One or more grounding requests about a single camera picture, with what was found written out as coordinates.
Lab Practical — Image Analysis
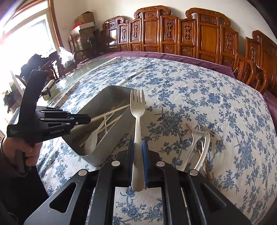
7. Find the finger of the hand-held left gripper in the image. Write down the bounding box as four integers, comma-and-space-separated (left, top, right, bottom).
48, 122, 77, 131
36, 106, 91, 126

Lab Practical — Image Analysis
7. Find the white flat box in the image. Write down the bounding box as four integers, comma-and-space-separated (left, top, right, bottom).
70, 22, 95, 33

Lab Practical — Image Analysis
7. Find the small block with black band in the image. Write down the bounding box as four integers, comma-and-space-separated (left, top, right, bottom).
42, 80, 55, 101

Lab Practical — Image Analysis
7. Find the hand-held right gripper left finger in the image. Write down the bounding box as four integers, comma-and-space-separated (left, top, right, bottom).
24, 139, 135, 225

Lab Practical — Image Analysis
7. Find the person's left hand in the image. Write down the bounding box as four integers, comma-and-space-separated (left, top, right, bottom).
1, 135, 42, 167

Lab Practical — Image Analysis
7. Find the purple armchair cushion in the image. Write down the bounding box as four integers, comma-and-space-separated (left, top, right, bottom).
262, 90, 277, 114

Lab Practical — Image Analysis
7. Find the pale wooden chopstick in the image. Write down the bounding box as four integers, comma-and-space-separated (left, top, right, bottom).
90, 104, 131, 124
80, 112, 128, 147

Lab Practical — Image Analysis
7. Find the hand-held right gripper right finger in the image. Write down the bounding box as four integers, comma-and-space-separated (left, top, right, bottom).
142, 139, 252, 225

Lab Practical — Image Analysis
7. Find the carved wooden sofa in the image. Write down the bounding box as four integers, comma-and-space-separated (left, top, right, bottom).
102, 5, 267, 93

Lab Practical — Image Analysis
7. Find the blue floral tablecloth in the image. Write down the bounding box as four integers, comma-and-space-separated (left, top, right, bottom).
36, 57, 275, 225

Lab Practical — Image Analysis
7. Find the dark cloth pile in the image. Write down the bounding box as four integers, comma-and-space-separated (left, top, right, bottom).
20, 54, 59, 77

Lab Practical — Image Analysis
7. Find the rectangular metal tin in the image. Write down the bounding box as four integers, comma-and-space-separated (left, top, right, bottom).
65, 85, 146, 167

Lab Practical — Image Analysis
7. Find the dark wooden cabinet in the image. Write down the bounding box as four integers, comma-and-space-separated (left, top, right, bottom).
70, 29, 102, 59

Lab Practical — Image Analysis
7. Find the wooden door frame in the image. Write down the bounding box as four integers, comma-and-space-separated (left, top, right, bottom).
47, 0, 64, 52

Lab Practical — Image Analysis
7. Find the person's left forearm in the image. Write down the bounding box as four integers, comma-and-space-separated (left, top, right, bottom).
0, 149, 50, 225

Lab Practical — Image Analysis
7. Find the clear plastic bag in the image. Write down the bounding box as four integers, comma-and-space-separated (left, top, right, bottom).
59, 46, 75, 68

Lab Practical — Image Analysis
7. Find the carved wooden armchair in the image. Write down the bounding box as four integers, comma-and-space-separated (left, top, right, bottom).
245, 30, 277, 96

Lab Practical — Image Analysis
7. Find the brown cardboard box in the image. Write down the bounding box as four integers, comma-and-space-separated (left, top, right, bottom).
75, 11, 95, 24

